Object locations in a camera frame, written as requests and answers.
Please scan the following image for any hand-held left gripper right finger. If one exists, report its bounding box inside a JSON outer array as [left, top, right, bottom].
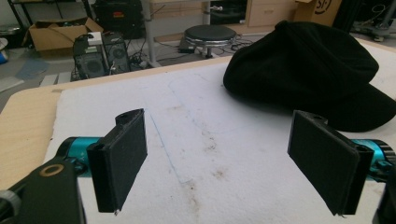
[[287, 109, 375, 217]]

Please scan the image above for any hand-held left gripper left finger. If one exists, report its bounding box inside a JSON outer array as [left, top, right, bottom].
[[86, 107, 149, 216]]

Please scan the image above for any black cloth hat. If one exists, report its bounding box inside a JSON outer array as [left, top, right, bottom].
[[222, 20, 396, 133]]

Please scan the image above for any white felt mat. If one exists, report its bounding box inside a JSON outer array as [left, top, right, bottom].
[[43, 41, 396, 224]]

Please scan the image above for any small white box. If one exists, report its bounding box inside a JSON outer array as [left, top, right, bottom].
[[87, 31, 104, 47]]

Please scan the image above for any grey metal table leg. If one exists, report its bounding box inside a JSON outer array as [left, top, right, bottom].
[[140, 0, 162, 68]]

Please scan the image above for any open cardboard box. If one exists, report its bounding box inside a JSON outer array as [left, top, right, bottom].
[[22, 17, 105, 52]]

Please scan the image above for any metal stand base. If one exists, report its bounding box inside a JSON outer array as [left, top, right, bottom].
[[350, 0, 396, 43]]

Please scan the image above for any large black case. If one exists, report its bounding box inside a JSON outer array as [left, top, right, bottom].
[[92, 0, 147, 40]]

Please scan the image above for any printed cardboard box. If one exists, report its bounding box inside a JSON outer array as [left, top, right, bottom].
[[293, 0, 343, 27]]

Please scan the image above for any round black stool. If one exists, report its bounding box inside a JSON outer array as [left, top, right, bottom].
[[183, 24, 238, 60]]

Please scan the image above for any blue and white container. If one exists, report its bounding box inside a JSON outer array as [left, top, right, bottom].
[[0, 36, 10, 65]]

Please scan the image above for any black metal shelf rack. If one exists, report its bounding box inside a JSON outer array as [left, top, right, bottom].
[[7, 0, 94, 32]]

